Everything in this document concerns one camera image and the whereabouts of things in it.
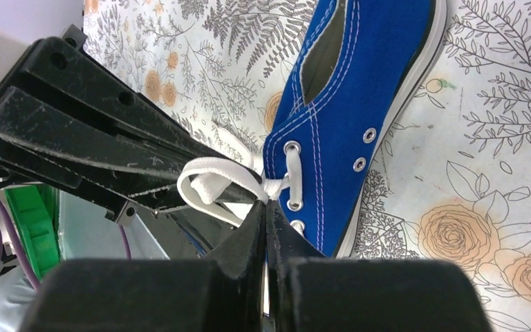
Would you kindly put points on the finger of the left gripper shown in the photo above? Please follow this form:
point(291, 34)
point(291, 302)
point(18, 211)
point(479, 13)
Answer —
point(107, 152)
point(54, 71)

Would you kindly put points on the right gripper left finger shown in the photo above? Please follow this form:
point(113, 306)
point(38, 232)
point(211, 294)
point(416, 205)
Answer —
point(221, 291)

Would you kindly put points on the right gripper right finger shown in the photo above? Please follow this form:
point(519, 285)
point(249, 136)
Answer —
point(311, 292)

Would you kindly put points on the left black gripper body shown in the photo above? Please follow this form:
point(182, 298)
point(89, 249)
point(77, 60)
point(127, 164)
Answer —
point(65, 121)

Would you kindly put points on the white shoelace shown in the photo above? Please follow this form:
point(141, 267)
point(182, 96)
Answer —
point(203, 180)

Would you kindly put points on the blue canvas sneaker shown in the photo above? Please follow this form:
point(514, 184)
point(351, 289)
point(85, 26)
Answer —
point(358, 67)

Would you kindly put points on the green plastic bin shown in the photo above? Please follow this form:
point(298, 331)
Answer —
point(35, 211)

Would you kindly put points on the floral patterned mat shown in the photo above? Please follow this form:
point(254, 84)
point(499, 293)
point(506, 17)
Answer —
point(452, 177)

